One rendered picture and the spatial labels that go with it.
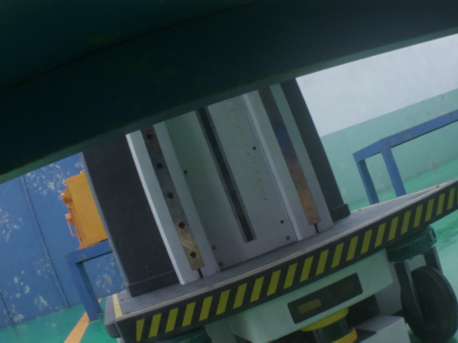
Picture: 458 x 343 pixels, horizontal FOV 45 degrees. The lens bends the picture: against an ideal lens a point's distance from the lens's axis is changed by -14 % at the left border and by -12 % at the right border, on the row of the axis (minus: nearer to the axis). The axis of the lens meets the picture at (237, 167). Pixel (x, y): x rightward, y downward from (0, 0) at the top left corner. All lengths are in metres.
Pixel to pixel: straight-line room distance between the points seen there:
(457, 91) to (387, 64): 1.64
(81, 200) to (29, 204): 3.93
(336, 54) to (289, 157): 0.62
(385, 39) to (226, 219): 0.68
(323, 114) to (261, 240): 8.86
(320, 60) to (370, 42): 0.07
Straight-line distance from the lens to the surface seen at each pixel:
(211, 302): 0.92
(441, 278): 1.15
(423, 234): 1.14
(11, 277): 9.41
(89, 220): 5.46
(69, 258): 5.27
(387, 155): 5.75
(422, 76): 11.22
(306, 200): 1.30
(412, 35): 0.77
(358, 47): 0.73
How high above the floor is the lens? 0.40
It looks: 5 degrees up
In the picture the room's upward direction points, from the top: 21 degrees counter-clockwise
